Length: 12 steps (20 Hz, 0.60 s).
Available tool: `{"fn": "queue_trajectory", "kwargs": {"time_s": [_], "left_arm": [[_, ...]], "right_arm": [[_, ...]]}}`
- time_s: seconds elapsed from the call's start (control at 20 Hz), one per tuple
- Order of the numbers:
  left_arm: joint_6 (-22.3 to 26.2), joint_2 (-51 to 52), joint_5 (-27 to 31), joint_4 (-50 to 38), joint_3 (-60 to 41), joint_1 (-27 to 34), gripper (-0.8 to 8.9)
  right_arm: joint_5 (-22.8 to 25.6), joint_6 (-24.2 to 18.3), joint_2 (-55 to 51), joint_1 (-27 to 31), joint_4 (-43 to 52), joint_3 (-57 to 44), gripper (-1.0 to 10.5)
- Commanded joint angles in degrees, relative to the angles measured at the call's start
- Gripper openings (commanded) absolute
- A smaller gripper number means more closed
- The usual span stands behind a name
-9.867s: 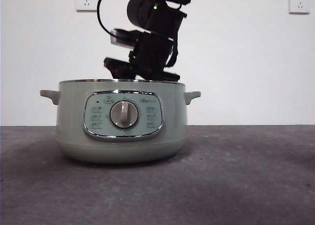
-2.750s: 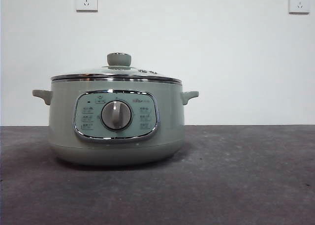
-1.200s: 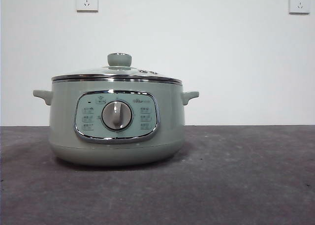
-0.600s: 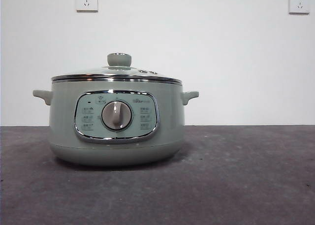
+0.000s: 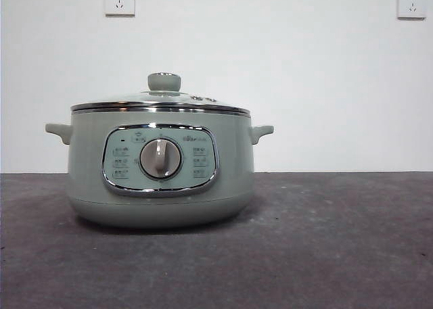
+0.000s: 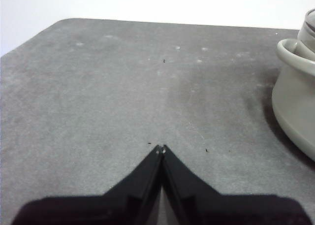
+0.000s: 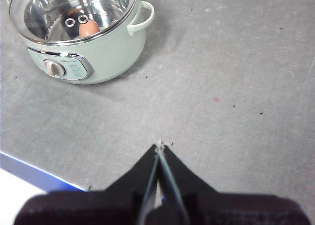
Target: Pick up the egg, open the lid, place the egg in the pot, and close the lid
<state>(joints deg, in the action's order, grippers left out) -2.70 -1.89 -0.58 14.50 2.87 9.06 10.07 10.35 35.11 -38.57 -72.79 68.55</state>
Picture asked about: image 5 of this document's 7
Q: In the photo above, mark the white wall socket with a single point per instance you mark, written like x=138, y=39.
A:
x=119, y=0
x=411, y=4

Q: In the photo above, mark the glass lid with gold knob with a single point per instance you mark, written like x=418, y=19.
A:
x=164, y=82

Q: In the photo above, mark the pale green electric pot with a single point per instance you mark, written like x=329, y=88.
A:
x=91, y=173

